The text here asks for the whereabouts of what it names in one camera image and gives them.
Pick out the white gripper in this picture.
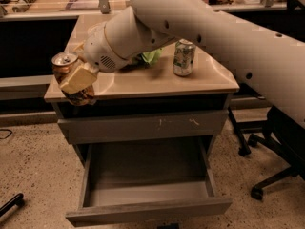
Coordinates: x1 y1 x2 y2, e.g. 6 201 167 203
59 25 128 94

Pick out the orange soda can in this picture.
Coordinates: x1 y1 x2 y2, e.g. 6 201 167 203
51 52 95 106

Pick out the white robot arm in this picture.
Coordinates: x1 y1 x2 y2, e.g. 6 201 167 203
60 0 305 127

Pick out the grey drawer cabinet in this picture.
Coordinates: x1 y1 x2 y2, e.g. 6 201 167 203
43 10 240 228

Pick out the green white soda can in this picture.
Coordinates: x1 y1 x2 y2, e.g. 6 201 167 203
173 39 196 76

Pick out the open middle drawer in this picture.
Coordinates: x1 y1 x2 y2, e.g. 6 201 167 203
66 137 232 227

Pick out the closed top drawer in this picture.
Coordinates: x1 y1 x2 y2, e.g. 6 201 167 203
58 110 228 144

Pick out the white paper bowl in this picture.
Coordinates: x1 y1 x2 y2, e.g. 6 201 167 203
87 22 106 36

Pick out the green chip bag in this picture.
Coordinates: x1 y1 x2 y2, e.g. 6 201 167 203
132 48 162 66

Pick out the black coiled tool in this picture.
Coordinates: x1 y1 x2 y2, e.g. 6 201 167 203
12 0 37 12

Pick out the black bar on floor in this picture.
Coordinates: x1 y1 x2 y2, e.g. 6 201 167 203
0 193 25 217

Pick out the black office chair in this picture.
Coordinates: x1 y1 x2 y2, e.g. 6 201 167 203
228 106 305 200

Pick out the black floor cable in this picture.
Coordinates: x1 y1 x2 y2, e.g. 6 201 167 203
0 128 13 141

